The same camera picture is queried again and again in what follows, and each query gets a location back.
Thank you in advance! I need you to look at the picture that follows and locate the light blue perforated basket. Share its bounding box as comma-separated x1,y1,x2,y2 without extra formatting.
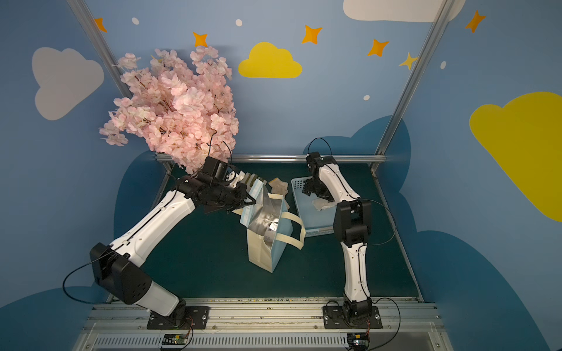
291,176,336,237

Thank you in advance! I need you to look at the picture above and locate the light blue insulated delivery bag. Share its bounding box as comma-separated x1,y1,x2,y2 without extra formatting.
239,180,306,273

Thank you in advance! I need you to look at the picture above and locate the green circuit board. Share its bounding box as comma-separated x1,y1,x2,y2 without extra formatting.
347,333,370,350
161,334,190,347

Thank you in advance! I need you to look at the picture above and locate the right green circuit board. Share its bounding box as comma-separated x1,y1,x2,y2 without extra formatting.
347,333,370,350

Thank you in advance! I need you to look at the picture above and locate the beige star shaped toy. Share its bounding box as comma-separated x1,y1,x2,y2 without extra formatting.
269,178,288,196

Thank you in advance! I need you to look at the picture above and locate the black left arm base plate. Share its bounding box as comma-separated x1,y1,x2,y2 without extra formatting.
146,305,211,330

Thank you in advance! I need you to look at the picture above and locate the aluminium frame post left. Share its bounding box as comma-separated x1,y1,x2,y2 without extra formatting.
67,0,132,97

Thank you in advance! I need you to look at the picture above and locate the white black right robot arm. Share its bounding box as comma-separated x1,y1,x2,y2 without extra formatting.
305,152,373,321

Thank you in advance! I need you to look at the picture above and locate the aluminium frame post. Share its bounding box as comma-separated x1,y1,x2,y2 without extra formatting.
67,0,132,97
370,0,455,177

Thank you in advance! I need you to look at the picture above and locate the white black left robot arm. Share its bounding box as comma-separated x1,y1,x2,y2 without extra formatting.
90,156,256,324

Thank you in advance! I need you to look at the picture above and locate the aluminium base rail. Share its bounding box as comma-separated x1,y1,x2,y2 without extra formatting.
75,298,452,350

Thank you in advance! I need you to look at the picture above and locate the aluminium rear crossbar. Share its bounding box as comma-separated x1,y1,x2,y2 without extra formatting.
155,153,387,165

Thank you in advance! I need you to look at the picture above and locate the left green circuit board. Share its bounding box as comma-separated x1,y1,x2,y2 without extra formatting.
161,334,190,347

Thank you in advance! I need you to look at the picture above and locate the pink cherry blossom tree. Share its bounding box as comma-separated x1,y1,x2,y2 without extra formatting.
99,46,239,174

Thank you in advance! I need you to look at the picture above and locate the aluminium frame post right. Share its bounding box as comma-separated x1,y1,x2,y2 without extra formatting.
370,0,455,177

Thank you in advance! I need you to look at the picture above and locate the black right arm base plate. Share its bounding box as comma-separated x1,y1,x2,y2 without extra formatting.
322,304,383,330

